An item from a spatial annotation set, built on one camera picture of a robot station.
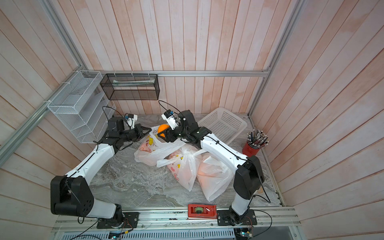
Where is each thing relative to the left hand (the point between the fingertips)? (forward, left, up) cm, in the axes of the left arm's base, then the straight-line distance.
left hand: (152, 131), depth 82 cm
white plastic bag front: (-21, -35, -13) cm, 43 cm away
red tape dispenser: (-37, -26, -17) cm, 48 cm away
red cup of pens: (-2, -60, -5) cm, 61 cm away
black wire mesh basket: (+38, +21, +3) cm, 43 cm away
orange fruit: (-5, -7, +9) cm, 12 cm away
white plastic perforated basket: (+25, -48, -21) cm, 58 cm away
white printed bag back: (-7, 0, -7) cm, 10 cm away
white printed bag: (-16, -18, -8) cm, 25 cm away
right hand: (-3, -6, +4) cm, 8 cm away
